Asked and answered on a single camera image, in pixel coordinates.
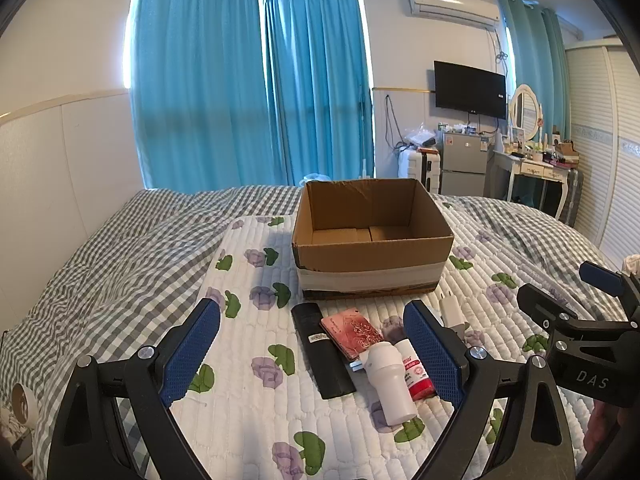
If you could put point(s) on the white oval mirror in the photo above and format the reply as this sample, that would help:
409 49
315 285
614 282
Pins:
525 110

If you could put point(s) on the black flat television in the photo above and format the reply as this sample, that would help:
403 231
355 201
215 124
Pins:
469 89

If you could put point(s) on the white dressing table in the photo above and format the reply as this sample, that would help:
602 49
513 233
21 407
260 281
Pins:
530 167

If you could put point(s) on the black remote control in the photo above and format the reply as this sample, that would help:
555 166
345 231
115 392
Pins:
322 360

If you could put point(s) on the white plastic bottle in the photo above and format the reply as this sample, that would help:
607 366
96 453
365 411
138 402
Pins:
392 390

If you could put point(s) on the wide blue curtain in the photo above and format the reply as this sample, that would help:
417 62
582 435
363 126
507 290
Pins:
200 85

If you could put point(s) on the white suitcase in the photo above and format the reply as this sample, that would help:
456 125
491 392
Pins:
417 170

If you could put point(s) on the small red label tube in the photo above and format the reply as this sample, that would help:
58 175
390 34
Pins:
416 375

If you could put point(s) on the white air conditioner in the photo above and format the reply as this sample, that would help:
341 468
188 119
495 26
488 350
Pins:
452 7

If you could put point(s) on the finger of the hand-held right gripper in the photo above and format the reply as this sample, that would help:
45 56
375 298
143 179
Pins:
545 305
602 277

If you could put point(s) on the clear plastic bag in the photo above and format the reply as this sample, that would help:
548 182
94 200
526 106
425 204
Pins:
419 137

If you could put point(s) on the white crumpled cloth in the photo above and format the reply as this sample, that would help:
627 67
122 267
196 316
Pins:
632 264

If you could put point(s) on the cardboard box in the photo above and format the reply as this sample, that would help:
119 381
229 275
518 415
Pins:
370 265

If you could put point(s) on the red patterned card pack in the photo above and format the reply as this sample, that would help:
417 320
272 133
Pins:
350 332

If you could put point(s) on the silver small fridge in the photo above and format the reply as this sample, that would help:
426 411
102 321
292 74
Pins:
465 160

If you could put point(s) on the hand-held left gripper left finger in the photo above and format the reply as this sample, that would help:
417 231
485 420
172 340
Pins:
192 355

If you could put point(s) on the small brown box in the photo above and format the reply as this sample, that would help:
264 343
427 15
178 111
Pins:
567 149

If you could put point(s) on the white charger plug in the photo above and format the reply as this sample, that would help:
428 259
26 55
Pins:
452 312

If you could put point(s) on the person's right hand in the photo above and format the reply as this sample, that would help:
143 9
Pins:
600 427

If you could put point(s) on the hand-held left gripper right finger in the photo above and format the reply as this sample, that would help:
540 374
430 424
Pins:
432 355

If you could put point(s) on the narrow blue curtain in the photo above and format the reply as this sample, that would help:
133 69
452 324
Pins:
537 55

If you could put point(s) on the tape roll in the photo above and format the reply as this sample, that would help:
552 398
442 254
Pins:
22 405

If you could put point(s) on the white floral quilted mat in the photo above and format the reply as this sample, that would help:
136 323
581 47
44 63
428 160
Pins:
260 320

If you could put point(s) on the white wardrobe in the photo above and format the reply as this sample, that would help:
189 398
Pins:
607 150

